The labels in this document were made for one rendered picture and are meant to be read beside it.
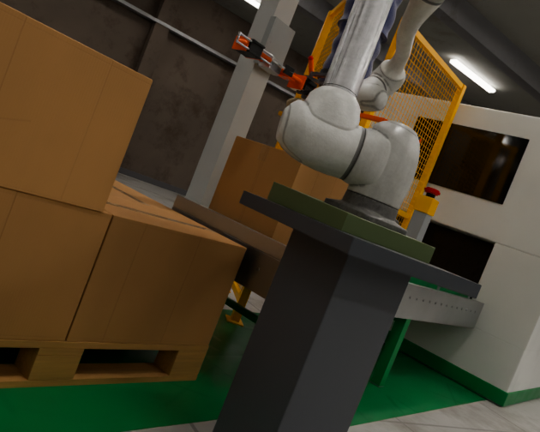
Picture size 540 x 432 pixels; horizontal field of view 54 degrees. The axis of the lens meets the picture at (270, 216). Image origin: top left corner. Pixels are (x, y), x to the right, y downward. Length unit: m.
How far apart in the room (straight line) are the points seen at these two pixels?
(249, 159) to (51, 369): 1.12
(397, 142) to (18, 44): 0.95
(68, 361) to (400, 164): 1.12
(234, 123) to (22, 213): 2.05
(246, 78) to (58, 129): 2.05
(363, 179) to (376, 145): 0.10
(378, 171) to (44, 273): 0.94
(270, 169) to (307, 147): 0.79
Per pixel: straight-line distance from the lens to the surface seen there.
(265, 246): 1.98
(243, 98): 3.33
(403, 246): 1.42
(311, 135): 1.37
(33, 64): 1.40
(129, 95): 1.52
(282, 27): 3.42
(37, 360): 1.68
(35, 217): 1.49
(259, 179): 2.18
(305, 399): 1.42
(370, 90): 2.01
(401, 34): 1.87
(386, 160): 1.41
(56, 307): 1.62
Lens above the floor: 0.77
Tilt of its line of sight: 3 degrees down
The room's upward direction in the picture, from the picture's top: 22 degrees clockwise
